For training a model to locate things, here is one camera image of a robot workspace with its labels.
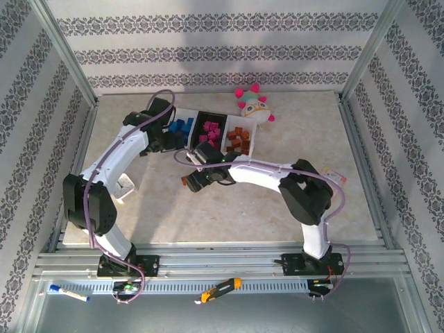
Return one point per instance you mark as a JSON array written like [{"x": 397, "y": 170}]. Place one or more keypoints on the black plastic bin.
[{"x": 203, "y": 117}]

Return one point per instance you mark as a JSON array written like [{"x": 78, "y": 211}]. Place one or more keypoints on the small white square object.
[{"x": 125, "y": 185}]

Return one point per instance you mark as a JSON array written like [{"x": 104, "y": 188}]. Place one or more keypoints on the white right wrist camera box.
[{"x": 193, "y": 159}]

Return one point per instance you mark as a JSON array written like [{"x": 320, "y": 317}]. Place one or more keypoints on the blue and white marker pen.
[{"x": 66, "y": 292}]

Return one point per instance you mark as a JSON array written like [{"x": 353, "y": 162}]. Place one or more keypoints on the small circuit board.
[
  {"x": 125, "y": 287},
  {"x": 320, "y": 284}
]

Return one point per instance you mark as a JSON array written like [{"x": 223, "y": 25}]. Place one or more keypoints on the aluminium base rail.
[{"x": 215, "y": 260}]

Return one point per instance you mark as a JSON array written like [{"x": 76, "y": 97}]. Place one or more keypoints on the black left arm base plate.
[{"x": 149, "y": 265}]

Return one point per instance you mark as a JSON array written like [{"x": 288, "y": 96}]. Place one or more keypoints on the aluminium side rail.
[
  {"x": 82, "y": 145},
  {"x": 355, "y": 138}
]

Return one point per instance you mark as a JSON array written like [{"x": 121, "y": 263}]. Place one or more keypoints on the white bin for orange bricks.
[{"x": 243, "y": 121}]

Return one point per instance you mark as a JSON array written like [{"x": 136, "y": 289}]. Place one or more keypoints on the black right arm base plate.
[{"x": 295, "y": 265}]

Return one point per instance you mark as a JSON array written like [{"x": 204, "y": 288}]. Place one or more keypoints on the long blue lego brick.
[
  {"x": 186, "y": 130},
  {"x": 178, "y": 125}
]

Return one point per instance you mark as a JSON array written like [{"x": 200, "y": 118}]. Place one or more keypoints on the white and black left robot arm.
[{"x": 118, "y": 156}]

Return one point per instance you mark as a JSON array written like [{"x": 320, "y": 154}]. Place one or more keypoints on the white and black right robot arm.
[{"x": 260, "y": 173}]

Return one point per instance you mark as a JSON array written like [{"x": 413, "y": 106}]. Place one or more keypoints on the white and pink plush toy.
[{"x": 256, "y": 109}]

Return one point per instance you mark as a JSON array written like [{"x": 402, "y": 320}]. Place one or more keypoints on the yellow and black utility knife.
[{"x": 222, "y": 287}]

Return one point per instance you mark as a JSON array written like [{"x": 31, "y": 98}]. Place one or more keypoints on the white bin for blue bricks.
[{"x": 185, "y": 112}]

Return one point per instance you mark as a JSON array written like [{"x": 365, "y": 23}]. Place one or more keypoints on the aluminium frame post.
[
  {"x": 371, "y": 48},
  {"x": 65, "y": 48}
]

